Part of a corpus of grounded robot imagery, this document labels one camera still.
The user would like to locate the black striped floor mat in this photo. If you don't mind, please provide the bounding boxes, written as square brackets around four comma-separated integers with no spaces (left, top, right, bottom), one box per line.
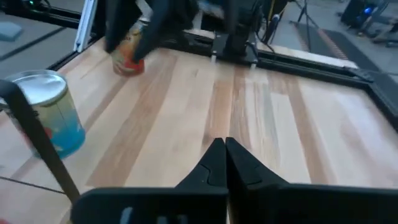
[290,21,380,71]

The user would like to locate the blue grey pad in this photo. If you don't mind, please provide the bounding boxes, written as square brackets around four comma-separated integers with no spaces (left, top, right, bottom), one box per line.
[0,21,23,42]

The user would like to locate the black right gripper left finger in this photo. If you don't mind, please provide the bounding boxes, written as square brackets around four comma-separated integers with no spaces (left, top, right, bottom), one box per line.
[70,138,229,224]

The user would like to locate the orange red corn can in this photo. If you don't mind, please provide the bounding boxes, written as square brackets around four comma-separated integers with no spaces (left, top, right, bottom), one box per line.
[110,21,146,77]

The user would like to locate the blue tomato can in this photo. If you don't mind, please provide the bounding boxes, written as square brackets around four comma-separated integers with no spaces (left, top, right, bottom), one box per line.
[0,68,86,160]

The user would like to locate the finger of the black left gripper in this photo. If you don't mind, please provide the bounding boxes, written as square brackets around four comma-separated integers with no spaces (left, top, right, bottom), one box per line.
[104,0,144,54]
[132,0,175,63]

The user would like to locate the white aluminium post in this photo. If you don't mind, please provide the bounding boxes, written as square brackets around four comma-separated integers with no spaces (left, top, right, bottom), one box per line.
[73,0,99,53]

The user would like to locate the black cable bundle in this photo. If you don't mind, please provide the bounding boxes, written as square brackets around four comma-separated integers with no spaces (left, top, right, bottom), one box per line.
[261,0,280,44]

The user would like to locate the black device blue light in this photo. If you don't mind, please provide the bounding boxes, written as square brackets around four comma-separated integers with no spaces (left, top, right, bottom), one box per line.
[340,0,389,29]

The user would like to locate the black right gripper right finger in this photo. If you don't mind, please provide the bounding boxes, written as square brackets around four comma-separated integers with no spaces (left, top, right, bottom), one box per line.
[226,137,398,224]

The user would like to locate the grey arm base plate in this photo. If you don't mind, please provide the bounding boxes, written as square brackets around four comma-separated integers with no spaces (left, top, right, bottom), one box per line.
[210,32,259,70]

